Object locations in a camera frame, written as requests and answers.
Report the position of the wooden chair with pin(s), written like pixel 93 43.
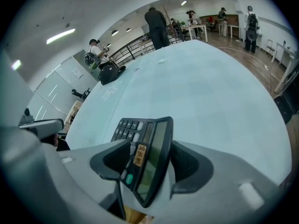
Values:
pixel 269 48

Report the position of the light blue tablecloth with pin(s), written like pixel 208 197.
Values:
pixel 187 90

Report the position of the white table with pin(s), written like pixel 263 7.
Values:
pixel 234 27
pixel 198 27

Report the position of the long ceiling light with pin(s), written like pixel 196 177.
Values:
pixel 16 65
pixel 60 36

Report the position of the black office chair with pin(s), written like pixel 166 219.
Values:
pixel 78 93

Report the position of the white desk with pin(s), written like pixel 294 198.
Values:
pixel 283 50

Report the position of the white paper sheet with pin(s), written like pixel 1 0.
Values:
pixel 77 73

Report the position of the black cap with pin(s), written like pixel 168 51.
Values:
pixel 109 74

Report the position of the black calculator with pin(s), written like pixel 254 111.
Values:
pixel 151 153

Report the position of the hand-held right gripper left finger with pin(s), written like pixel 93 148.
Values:
pixel 93 155

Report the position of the grey and black backpack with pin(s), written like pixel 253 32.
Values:
pixel 290 101
pixel 92 60

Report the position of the black metal railing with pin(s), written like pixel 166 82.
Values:
pixel 130 50

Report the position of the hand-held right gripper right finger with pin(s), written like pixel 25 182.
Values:
pixel 222 171

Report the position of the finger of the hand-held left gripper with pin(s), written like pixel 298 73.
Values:
pixel 46 125

